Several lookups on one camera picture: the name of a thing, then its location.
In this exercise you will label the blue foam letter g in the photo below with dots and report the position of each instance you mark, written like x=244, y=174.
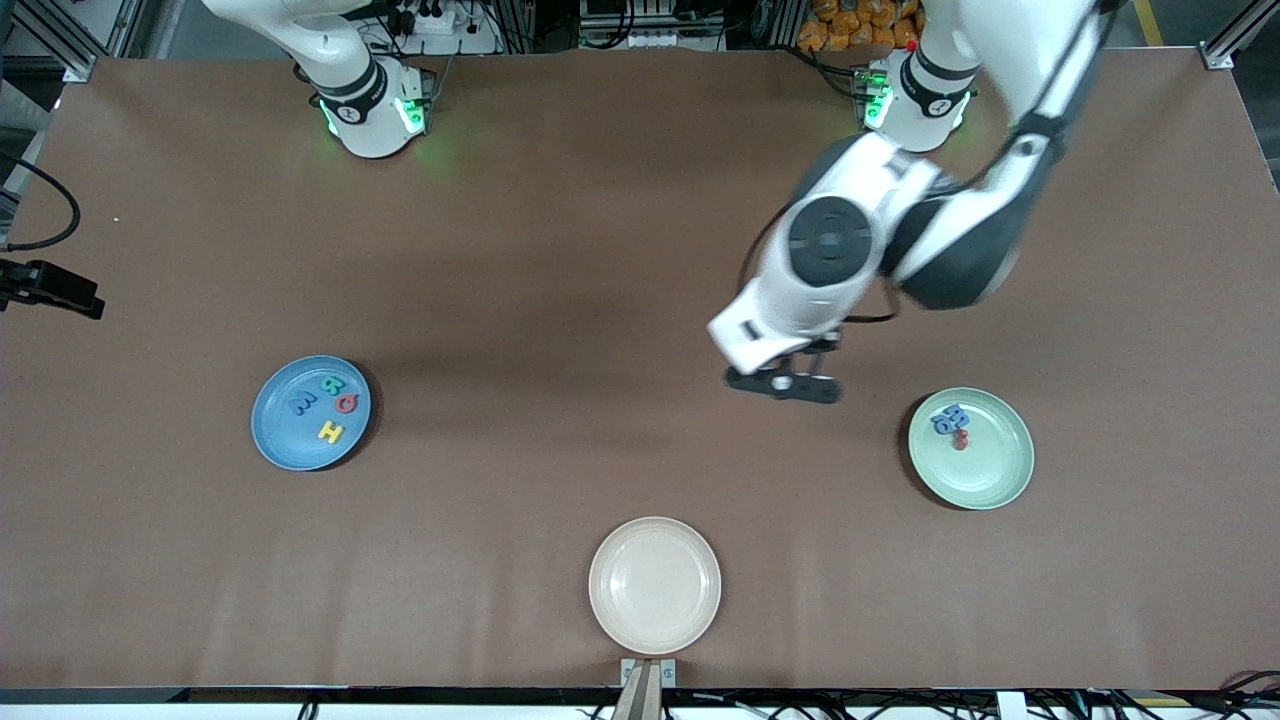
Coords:
x=943, y=425

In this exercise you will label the blue lowercase foam letter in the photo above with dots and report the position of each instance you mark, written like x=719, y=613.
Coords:
x=959, y=412

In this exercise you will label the dark blue foam letter M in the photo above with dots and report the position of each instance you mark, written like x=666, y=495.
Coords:
x=303, y=404

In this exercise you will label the teal foam letter K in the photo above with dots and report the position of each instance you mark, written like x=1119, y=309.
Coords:
x=330, y=384

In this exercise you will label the yellow foam letter H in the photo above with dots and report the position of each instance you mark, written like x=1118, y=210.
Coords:
x=331, y=432

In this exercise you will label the red foam letter Q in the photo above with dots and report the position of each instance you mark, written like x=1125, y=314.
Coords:
x=352, y=398

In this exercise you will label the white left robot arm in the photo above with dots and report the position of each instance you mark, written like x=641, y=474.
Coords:
x=960, y=230

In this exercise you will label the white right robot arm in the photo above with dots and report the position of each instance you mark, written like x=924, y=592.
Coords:
x=360, y=90

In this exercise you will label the green plate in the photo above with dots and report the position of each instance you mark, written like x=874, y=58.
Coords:
x=990, y=470

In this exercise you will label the beige plate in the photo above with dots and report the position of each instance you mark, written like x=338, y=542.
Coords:
x=655, y=585

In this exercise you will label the blue plate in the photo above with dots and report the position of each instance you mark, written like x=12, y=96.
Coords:
x=290, y=440

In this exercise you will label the brown table cover mat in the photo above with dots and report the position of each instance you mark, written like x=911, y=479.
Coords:
x=800, y=560

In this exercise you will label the pile of orange objects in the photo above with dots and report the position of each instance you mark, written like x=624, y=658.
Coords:
x=840, y=30

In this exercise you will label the white power strip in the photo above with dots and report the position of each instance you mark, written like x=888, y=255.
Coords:
x=455, y=42

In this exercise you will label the aluminium frame post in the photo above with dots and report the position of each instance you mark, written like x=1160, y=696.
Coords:
x=1222, y=55
x=82, y=68

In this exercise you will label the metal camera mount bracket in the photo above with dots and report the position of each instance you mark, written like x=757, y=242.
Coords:
x=668, y=672

